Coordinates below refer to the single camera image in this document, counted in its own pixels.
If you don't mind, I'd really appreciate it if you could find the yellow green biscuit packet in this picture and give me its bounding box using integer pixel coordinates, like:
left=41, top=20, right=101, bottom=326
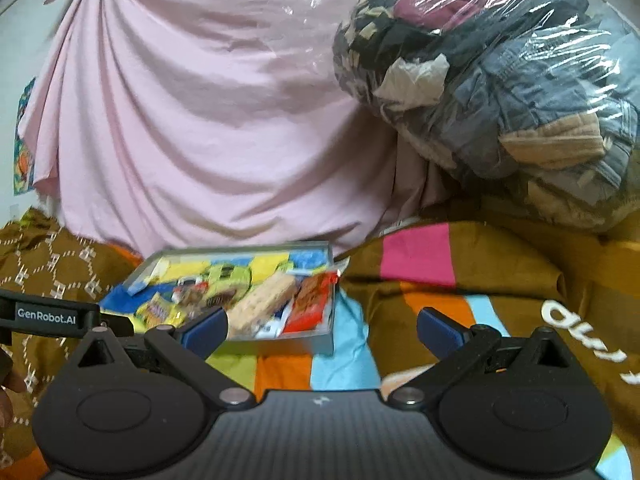
left=134, top=292, right=186, bottom=330

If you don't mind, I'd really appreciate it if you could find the dark jerky packet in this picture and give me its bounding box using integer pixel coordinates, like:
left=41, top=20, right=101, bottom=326
left=202, top=281, right=239, bottom=308

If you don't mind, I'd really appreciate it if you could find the orange rice cracker bar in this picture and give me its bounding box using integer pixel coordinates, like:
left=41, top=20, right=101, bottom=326
left=227, top=271, right=298, bottom=337

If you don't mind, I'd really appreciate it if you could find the red dried tofu packet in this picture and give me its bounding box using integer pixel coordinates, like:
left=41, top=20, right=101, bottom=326
left=282, top=271, right=338, bottom=334

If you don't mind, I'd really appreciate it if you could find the red nut snack packet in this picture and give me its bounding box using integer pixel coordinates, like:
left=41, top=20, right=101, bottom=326
left=171, top=276, right=209, bottom=307

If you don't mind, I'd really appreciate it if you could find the blue milk powder sachet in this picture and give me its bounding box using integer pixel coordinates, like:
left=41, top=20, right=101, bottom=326
left=255, top=304, right=292, bottom=339

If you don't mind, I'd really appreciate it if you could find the person's left hand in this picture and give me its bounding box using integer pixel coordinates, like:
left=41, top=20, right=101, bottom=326
left=0, top=351, right=26, bottom=431

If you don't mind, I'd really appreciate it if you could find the brown PF pillow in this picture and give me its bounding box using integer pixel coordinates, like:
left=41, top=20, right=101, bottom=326
left=1, top=208, right=142, bottom=479

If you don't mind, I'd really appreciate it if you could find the grey tray with cartoon liner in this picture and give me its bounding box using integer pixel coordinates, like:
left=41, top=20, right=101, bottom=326
left=100, top=240, right=340, bottom=356

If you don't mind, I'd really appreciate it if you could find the colourful cartoon blanket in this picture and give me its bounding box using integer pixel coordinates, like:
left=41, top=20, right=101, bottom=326
left=1, top=208, right=639, bottom=479

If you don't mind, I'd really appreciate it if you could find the pink sheet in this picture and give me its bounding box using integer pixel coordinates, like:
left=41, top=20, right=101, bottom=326
left=20, top=0, right=444, bottom=255

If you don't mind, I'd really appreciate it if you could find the plastic bag of clothes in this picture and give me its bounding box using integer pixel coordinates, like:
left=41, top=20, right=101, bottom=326
left=333, top=0, right=639, bottom=232

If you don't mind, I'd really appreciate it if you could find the cartoon wall poster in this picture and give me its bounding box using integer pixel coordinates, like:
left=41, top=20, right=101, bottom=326
left=13, top=78, right=36, bottom=195

